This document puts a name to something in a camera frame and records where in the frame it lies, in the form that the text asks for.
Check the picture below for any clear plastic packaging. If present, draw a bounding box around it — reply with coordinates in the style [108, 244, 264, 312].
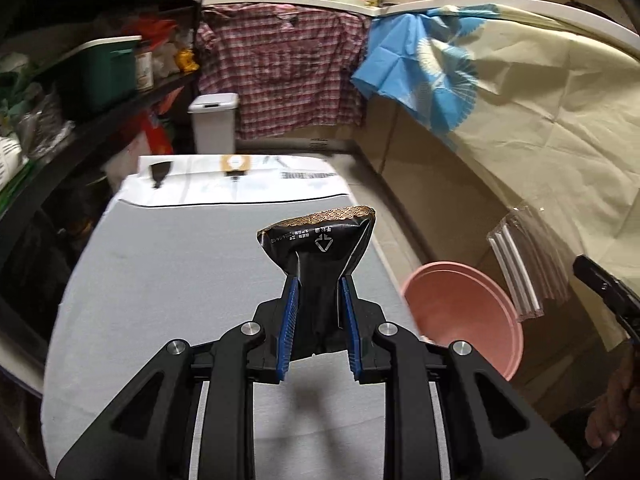
[486, 202, 573, 322]

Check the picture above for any black shelf rack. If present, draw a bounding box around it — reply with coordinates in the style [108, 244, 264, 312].
[0, 0, 203, 361]

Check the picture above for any glass jar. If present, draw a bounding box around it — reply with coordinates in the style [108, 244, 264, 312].
[134, 42, 154, 92]

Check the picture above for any white lidded bin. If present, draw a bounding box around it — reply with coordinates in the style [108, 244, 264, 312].
[188, 92, 239, 154]

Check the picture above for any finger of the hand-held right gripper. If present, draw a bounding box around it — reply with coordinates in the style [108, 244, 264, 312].
[573, 255, 640, 313]

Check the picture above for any green cooler box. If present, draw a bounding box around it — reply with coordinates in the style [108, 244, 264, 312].
[65, 35, 143, 111]

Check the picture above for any white printed paper sheet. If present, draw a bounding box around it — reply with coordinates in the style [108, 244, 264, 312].
[117, 152, 353, 208]

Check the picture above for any plaid shirt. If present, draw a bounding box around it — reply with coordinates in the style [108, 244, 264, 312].
[195, 2, 373, 141]

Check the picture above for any cream cloth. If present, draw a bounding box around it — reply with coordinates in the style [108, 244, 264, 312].
[425, 2, 640, 351]

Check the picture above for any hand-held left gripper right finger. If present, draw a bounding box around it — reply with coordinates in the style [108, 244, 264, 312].
[339, 276, 586, 480]

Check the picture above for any black foil packet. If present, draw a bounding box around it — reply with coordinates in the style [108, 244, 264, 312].
[256, 204, 377, 363]

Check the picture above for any pink plastic basin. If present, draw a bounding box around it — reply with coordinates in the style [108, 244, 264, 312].
[400, 261, 524, 383]

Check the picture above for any person's right hand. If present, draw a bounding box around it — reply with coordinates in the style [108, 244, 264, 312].
[585, 355, 638, 451]

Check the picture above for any green and white packet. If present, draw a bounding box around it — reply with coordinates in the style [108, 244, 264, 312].
[0, 135, 31, 196]

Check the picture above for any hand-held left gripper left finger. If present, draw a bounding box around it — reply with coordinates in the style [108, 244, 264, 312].
[55, 275, 301, 480]

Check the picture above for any blue cloth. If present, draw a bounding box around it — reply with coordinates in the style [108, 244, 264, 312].
[350, 4, 501, 136]

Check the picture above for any red printed sack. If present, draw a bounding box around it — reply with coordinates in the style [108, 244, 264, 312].
[127, 110, 176, 157]

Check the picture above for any clear plastic bag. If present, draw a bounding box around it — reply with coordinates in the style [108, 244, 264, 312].
[20, 90, 76, 156]

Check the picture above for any crumpled orange bag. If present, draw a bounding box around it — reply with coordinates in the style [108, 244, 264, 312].
[125, 12, 173, 43]

